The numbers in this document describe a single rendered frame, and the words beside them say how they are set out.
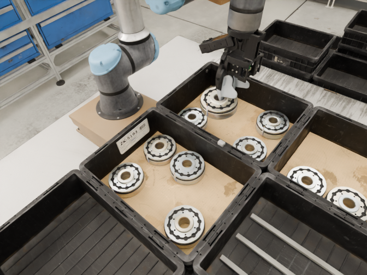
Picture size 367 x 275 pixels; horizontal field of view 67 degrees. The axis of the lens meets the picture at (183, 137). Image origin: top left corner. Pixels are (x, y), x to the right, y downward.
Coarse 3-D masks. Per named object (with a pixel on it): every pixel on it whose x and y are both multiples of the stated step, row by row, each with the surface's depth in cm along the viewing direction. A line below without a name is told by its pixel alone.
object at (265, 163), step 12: (180, 84) 95; (264, 84) 92; (168, 96) 91; (288, 96) 87; (312, 108) 83; (180, 120) 84; (300, 120) 80; (204, 132) 80; (288, 132) 78; (228, 144) 77; (264, 168) 72
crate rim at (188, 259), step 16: (144, 112) 87; (160, 112) 87; (128, 128) 83; (192, 128) 81; (240, 160) 73; (256, 176) 69; (112, 192) 69; (240, 192) 67; (128, 208) 68; (144, 224) 64; (160, 240) 61; (208, 240) 60; (192, 256) 58
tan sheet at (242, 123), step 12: (240, 108) 99; (252, 108) 99; (216, 120) 96; (228, 120) 96; (240, 120) 96; (252, 120) 95; (216, 132) 93; (228, 132) 93; (240, 132) 92; (252, 132) 92; (276, 144) 88
